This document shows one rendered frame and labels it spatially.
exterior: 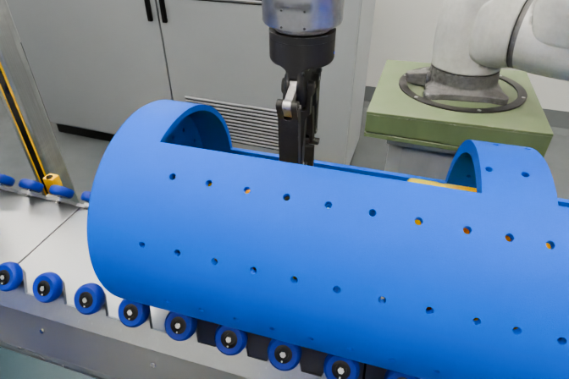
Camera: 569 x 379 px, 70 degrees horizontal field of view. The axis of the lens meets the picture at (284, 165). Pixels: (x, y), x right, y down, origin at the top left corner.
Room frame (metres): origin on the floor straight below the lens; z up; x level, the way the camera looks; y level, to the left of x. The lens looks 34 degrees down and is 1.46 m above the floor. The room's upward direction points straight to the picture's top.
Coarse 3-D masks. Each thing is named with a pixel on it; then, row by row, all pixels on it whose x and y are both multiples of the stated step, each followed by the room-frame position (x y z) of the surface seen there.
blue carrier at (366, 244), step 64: (128, 128) 0.42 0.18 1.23; (192, 128) 0.57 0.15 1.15; (128, 192) 0.35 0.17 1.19; (192, 192) 0.33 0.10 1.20; (256, 192) 0.33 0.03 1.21; (320, 192) 0.32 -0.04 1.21; (384, 192) 0.31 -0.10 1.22; (448, 192) 0.30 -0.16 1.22; (512, 192) 0.30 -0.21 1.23; (128, 256) 0.31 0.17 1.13; (192, 256) 0.30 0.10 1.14; (256, 256) 0.28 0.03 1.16; (320, 256) 0.27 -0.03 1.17; (384, 256) 0.26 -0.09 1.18; (448, 256) 0.25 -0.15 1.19; (512, 256) 0.25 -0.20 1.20; (256, 320) 0.27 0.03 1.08; (320, 320) 0.25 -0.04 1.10; (384, 320) 0.23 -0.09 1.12; (448, 320) 0.22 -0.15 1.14; (512, 320) 0.21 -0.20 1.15
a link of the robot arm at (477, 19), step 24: (456, 0) 0.89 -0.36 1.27; (480, 0) 0.86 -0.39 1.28; (504, 0) 0.84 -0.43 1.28; (456, 24) 0.87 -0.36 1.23; (480, 24) 0.84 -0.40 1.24; (504, 24) 0.82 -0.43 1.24; (456, 48) 0.87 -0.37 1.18; (480, 48) 0.84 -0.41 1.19; (504, 48) 0.81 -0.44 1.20; (456, 72) 0.86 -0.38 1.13; (480, 72) 0.85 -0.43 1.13
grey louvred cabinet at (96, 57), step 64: (64, 0) 2.43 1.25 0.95; (128, 0) 2.29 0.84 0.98; (192, 0) 2.16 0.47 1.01; (256, 0) 2.05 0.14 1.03; (64, 64) 2.48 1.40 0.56; (128, 64) 2.32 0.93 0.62; (192, 64) 2.18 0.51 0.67; (256, 64) 2.06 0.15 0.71; (64, 128) 2.59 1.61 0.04; (256, 128) 2.05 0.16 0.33; (320, 128) 1.94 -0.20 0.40
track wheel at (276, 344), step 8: (272, 344) 0.30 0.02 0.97; (280, 344) 0.30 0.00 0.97; (288, 344) 0.30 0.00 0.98; (272, 352) 0.30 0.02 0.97; (280, 352) 0.30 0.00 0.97; (288, 352) 0.29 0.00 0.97; (296, 352) 0.29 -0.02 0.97; (272, 360) 0.29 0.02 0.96; (280, 360) 0.29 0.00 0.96; (288, 360) 0.29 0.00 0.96; (296, 360) 0.29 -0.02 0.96; (280, 368) 0.28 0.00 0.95; (288, 368) 0.28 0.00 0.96
